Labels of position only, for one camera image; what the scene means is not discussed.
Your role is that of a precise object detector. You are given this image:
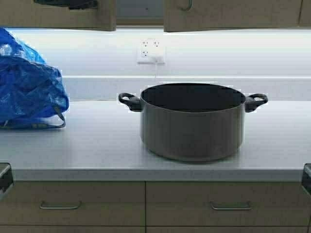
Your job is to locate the cabinet door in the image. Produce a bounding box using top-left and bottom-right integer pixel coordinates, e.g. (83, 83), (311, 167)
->
(0, 0), (116, 32)
(163, 0), (302, 32)
(146, 226), (308, 233)
(0, 226), (145, 233)

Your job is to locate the drawer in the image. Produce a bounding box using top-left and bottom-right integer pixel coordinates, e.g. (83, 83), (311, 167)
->
(146, 182), (311, 227)
(0, 182), (145, 227)

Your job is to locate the grey cooking pot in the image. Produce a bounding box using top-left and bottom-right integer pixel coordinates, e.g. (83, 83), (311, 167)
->
(118, 83), (268, 162)

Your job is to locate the blue plastic tarp bag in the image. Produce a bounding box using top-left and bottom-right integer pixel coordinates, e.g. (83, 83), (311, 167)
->
(0, 28), (69, 130)

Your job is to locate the left drawer front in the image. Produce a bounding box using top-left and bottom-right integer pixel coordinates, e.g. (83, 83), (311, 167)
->
(0, 182), (145, 227)

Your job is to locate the white wall outlet plate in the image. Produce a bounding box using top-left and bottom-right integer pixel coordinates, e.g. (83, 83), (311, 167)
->
(137, 38), (166, 64)

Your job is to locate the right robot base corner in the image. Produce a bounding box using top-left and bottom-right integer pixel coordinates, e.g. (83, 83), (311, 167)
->
(301, 163), (311, 195)

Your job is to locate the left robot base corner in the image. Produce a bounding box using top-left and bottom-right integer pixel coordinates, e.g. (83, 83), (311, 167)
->
(0, 163), (14, 200)

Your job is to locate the right drawer front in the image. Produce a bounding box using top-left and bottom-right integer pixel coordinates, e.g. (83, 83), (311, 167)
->
(146, 182), (311, 227)

